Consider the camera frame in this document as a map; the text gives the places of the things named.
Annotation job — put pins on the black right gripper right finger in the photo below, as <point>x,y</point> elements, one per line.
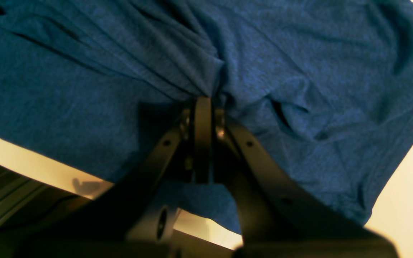
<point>278,218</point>

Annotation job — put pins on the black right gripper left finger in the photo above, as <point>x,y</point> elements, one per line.
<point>135,218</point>

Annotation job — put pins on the blue t-shirt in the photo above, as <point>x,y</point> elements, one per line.
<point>326,86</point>

